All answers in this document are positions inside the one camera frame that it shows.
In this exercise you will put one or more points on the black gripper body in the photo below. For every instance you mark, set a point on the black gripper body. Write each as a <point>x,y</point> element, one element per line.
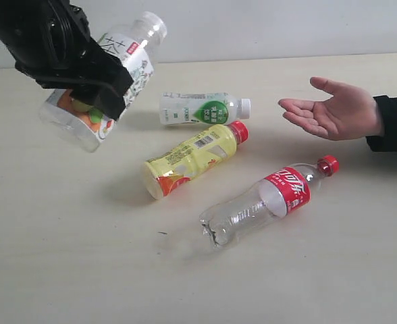
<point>49,40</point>

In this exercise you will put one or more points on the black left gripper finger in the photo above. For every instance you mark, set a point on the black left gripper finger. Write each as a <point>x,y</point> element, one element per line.
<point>107,98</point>

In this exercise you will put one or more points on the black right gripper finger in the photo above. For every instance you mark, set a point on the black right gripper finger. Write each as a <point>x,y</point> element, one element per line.
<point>105,71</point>

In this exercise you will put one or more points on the white tea bottle clear cap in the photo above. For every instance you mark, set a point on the white tea bottle clear cap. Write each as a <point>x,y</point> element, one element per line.
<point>135,45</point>

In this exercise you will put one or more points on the white green yogurt drink bottle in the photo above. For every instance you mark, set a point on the white green yogurt drink bottle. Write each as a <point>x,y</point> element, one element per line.
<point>206,108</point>

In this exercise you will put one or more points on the yellow juice bottle red cap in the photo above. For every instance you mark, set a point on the yellow juice bottle red cap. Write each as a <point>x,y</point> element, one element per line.
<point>191,158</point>

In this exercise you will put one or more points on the clear cola bottle red label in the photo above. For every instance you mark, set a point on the clear cola bottle red label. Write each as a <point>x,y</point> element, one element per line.
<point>270,199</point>

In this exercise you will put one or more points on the black sleeved forearm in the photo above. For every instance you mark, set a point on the black sleeved forearm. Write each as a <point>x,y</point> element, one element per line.
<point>387,142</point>

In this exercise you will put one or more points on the open receiving human hand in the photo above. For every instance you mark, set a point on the open receiving human hand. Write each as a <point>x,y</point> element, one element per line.
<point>350,113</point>

